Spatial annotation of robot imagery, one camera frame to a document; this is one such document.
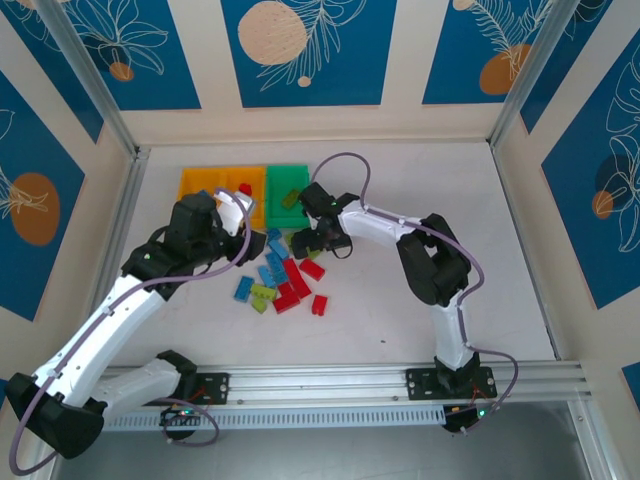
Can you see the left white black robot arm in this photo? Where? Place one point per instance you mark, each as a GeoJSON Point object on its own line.
{"type": "Point", "coordinates": [100, 325]}

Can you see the blue leaf print wall panel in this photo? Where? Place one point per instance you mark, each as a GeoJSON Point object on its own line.
{"type": "Point", "coordinates": [350, 60]}
{"type": "Point", "coordinates": [50, 165]}
{"type": "Point", "coordinates": [460, 60]}
{"type": "Point", "coordinates": [50, 75]}
{"type": "Point", "coordinates": [575, 225]}
{"type": "Point", "coordinates": [165, 75]}
{"type": "Point", "coordinates": [590, 45]}

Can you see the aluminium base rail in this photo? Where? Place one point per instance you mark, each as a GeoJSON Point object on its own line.
{"type": "Point", "coordinates": [325, 382]}

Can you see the blue lego brick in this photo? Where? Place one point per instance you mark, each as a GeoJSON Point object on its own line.
{"type": "Point", "coordinates": [266, 276]}
{"type": "Point", "coordinates": [277, 247]}
{"type": "Point", "coordinates": [202, 194]}
{"type": "Point", "coordinates": [274, 263]}
{"type": "Point", "coordinates": [274, 235]}
{"type": "Point", "coordinates": [244, 289]}

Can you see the yellow bin for blue bricks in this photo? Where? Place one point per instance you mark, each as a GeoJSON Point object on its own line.
{"type": "Point", "coordinates": [192, 180]}

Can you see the yellow bin for red bricks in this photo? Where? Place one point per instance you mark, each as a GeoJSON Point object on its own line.
{"type": "Point", "coordinates": [257, 210]}

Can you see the aluminium frame post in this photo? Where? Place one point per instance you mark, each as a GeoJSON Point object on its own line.
{"type": "Point", "coordinates": [592, 440]}
{"type": "Point", "coordinates": [95, 80]}
{"type": "Point", "coordinates": [545, 65]}

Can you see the green plastic bin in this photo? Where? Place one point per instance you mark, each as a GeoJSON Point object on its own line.
{"type": "Point", "coordinates": [280, 220]}

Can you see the aluminium side rail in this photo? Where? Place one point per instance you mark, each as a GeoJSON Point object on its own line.
{"type": "Point", "coordinates": [125, 210]}

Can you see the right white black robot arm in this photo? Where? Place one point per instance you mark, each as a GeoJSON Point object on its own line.
{"type": "Point", "coordinates": [450, 330]}

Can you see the small controller circuit board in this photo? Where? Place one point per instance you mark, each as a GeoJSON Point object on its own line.
{"type": "Point", "coordinates": [180, 415]}
{"type": "Point", "coordinates": [465, 416]}

